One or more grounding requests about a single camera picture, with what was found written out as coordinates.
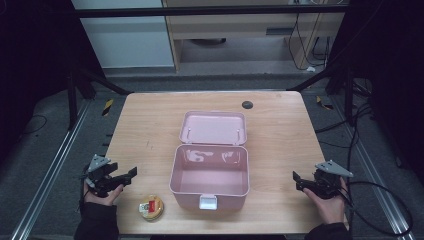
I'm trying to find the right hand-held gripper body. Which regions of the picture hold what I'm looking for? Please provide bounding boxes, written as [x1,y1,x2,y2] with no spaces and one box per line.
[312,159,355,201]

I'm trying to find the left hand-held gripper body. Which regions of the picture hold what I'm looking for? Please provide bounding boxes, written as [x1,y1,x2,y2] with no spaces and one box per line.
[83,153,120,198]

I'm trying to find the round yellow tin red label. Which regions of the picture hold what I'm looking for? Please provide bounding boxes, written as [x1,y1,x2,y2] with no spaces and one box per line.
[138,194,165,222]

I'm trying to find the pink plastic storage box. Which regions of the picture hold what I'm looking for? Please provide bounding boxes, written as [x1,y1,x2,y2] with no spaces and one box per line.
[168,110,251,212]

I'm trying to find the person's left hand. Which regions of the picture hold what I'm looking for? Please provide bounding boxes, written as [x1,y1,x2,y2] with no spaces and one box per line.
[82,181,125,207]

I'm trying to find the person's right hand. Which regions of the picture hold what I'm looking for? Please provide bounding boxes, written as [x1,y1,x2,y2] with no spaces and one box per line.
[302,177,350,225]

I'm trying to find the black and yellow tape strip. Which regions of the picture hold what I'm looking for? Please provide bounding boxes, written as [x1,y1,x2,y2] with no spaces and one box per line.
[101,98,115,117]
[315,95,335,111]

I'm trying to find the black metal stand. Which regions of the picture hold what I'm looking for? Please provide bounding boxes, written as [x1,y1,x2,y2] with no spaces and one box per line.
[286,61,357,128]
[65,64,133,132]

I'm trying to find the white cabinet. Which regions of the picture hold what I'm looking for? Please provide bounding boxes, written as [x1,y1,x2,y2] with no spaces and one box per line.
[70,0,175,70]

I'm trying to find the dark curtain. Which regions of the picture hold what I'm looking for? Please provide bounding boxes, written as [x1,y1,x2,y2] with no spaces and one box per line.
[0,0,105,164]
[325,0,424,188]

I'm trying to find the light wooden desk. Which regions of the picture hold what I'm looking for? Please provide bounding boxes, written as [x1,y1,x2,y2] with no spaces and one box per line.
[161,0,346,72]

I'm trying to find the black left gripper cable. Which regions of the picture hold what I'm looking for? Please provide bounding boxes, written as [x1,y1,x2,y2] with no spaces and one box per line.
[77,171,90,214]

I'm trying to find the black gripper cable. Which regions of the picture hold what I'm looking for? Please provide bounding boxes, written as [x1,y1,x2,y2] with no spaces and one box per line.
[338,179,415,238]
[77,171,90,214]

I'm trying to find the aluminium floor rail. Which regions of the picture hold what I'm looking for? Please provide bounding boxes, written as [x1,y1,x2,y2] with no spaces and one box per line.
[9,99,92,240]
[329,95,417,240]

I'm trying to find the black floor cable bundle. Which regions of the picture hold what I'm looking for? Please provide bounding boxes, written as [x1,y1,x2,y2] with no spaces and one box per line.
[314,78,376,174]

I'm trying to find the thin black floor cable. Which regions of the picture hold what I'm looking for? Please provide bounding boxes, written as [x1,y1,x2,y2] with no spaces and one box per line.
[22,114,48,136]

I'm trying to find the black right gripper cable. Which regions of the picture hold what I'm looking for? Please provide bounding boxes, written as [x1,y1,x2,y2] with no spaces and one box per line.
[338,179,415,238]

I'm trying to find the black cables under desk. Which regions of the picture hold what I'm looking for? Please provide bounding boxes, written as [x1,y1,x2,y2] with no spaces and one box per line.
[287,12,332,71]

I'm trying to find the black horizontal frame bar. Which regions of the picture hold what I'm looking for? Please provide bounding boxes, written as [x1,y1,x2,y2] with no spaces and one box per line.
[74,4,348,19]

